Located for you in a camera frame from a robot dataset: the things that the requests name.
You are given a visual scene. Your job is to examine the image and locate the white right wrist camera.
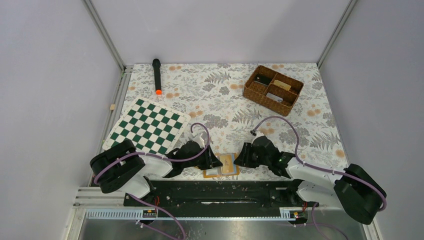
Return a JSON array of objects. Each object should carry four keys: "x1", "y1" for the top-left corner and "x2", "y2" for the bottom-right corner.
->
[{"x1": 250, "y1": 130, "x2": 264, "y2": 143}]

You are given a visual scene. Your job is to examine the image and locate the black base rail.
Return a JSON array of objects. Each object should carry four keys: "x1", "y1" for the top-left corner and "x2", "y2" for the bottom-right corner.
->
[{"x1": 143, "y1": 180, "x2": 314, "y2": 218}]

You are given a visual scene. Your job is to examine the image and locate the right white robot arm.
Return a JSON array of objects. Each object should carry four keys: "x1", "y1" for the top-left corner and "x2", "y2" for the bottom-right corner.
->
[{"x1": 234, "y1": 135, "x2": 387, "y2": 225}]

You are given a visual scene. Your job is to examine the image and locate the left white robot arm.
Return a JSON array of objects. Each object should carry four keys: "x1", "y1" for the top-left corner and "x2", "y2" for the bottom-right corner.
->
[{"x1": 89, "y1": 140, "x2": 223, "y2": 206}]

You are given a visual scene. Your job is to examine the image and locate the green white chessboard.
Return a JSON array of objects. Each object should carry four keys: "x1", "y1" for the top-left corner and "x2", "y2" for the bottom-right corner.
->
[{"x1": 102, "y1": 97, "x2": 191, "y2": 154}]

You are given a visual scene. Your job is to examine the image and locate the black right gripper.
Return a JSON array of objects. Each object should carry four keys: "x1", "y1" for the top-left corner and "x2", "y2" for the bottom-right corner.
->
[{"x1": 233, "y1": 142, "x2": 271, "y2": 169}]

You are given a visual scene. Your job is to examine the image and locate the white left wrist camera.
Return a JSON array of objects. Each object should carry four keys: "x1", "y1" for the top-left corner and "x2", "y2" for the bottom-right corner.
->
[{"x1": 192, "y1": 132, "x2": 206, "y2": 148}]

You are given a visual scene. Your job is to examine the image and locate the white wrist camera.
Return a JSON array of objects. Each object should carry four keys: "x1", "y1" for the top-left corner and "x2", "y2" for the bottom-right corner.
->
[
  {"x1": 192, "y1": 132, "x2": 206, "y2": 148},
  {"x1": 250, "y1": 130, "x2": 264, "y2": 143}
]

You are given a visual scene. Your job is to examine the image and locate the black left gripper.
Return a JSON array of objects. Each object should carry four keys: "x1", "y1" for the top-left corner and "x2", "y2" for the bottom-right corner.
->
[{"x1": 183, "y1": 144, "x2": 223, "y2": 170}]

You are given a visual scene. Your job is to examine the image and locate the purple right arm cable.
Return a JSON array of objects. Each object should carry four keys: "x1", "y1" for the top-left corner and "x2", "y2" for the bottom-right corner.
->
[{"x1": 250, "y1": 115, "x2": 388, "y2": 240}]

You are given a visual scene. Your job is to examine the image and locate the gold VIP card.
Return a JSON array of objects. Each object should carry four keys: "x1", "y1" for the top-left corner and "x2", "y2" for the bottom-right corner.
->
[{"x1": 273, "y1": 79, "x2": 292, "y2": 91}]

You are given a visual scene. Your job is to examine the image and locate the black item in basket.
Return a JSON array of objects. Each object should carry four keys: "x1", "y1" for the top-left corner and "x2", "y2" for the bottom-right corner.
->
[{"x1": 254, "y1": 74, "x2": 273, "y2": 86}]

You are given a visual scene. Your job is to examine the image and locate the grey card in basket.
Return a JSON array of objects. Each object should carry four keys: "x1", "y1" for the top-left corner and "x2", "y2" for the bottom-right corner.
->
[{"x1": 266, "y1": 92, "x2": 283, "y2": 103}]

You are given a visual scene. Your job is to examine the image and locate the black marker orange cap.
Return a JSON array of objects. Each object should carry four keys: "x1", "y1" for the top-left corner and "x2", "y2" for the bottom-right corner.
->
[{"x1": 152, "y1": 58, "x2": 162, "y2": 95}]

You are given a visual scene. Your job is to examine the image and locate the brown woven divided basket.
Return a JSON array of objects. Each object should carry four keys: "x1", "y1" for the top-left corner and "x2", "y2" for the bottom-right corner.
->
[{"x1": 242, "y1": 65, "x2": 304, "y2": 117}]

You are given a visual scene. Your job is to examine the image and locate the floral patterned table mat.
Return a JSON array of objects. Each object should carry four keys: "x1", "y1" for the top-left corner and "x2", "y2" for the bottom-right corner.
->
[{"x1": 123, "y1": 63, "x2": 348, "y2": 168}]

